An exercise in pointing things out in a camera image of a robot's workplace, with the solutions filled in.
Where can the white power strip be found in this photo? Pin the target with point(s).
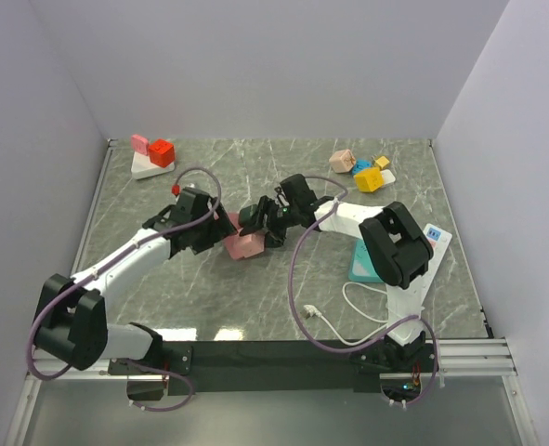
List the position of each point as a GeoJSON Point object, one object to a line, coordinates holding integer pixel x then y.
{"type": "Point", "coordinates": [440, 241]}

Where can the teal block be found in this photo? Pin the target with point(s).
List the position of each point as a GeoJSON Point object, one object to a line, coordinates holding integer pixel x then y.
{"type": "Point", "coordinates": [361, 268]}

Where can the beige cube socket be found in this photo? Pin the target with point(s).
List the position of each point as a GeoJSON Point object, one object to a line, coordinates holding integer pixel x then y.
{"type": "Point", "coordinates": [342, 161]}

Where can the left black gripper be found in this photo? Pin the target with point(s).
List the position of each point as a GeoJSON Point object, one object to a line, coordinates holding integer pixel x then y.
{"type": "Point", "coordinates": [219, 227]}

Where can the pink rounded socket block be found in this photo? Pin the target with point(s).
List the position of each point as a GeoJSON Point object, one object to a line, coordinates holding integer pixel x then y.
{"type": "Point", "coordinates": [241, 247]}

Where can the pink plug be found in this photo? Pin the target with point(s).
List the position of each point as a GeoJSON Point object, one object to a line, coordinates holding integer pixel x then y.
{"type": "Point", "coordinates": [140, 144]}

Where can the small yellow plug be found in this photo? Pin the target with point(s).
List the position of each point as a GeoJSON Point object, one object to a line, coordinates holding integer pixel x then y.
{"type": "Point", "coordinates": [381, 162]}

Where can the aluminium rail frame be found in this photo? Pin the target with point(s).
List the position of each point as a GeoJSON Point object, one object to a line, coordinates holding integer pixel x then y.
{"type": "Point", "coordinates": [471, 397]}

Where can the white triangular adapter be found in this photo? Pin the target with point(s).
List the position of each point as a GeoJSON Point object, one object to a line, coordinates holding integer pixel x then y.
{"type": "Point", "coordinates": [142, 167]}

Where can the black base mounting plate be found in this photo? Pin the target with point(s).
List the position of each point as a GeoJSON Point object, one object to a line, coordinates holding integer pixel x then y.
{"type": "Point", "coordinates": [220, 366]}

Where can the dark green block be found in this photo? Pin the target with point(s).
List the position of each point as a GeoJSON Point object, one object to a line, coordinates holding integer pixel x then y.
{"type": "Point", "coordinates": [248, 216]}

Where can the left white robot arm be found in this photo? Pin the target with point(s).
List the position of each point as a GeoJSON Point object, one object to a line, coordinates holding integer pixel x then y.
{"type": "Point", "coordinates": [71, 318]}

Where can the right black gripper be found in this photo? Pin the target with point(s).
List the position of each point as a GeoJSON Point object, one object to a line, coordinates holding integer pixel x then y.
{"type": "Point", "coordinates": [275, 237]}

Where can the red cube socket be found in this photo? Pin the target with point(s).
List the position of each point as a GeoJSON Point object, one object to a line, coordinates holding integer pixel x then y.
{"type": "Point", "coordinates": [162, 153]}

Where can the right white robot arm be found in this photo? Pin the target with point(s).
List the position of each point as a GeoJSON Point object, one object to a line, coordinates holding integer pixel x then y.
{"type": "Point", "coordinates": [398, 248]}

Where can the blue plug adapter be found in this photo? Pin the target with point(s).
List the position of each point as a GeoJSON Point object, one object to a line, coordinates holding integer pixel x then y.
{"type": "Point", "coordinates": [360, 165]}

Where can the white rounded square adapter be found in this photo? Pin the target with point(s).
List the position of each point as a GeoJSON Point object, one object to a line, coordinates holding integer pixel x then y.
{"type": "Point", "coordinates": [388, 177]}

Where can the yellow cube socket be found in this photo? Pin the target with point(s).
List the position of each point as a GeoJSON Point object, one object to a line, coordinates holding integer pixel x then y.
{"type": "Point", "coordinates": [369, 180]}

